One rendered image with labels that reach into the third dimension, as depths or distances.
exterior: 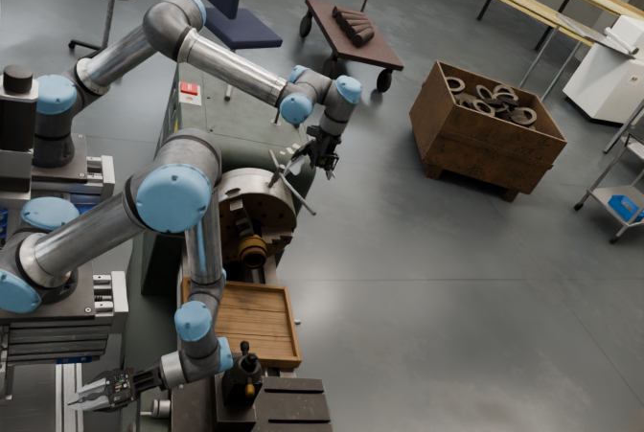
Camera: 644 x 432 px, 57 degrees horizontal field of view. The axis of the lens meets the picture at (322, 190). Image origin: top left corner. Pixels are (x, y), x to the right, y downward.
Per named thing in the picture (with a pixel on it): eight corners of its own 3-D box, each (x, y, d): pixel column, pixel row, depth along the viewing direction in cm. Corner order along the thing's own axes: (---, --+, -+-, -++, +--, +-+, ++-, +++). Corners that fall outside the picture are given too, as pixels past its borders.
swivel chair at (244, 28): (246, 70, 517) (287, -60, 452) (268, 111, 475) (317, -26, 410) (170, 59, 483) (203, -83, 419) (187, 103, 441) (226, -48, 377)
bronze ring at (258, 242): (241, 228, 184) (243, 249, 178) (269, 232, 188) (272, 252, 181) (233, 248, 190) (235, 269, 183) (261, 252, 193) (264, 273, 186)
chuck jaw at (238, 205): (238, 218, 193) (225, 193, 185) (252, 214, 193) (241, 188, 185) (241, 242, 185) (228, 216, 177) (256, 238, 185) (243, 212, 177)
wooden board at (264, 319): (180, 284, 193) (182, 276, 191) (284, 293, 206) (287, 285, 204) (181, 363, 170) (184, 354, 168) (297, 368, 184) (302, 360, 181)
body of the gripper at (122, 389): (100, 375, 126) (156, 357, 128) (107, 373, 134) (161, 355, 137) (107, 412, 125) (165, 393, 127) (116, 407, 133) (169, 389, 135)
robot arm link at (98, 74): (35, 89, 171) (169, -8, 147) (64, 71, 183) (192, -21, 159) (64, 123, 175) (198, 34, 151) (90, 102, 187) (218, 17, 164)
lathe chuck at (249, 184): (184, 230, 200) (223, 162, 184) (266, 252, 214) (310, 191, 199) (184, 249, 193) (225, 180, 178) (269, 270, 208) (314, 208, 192)
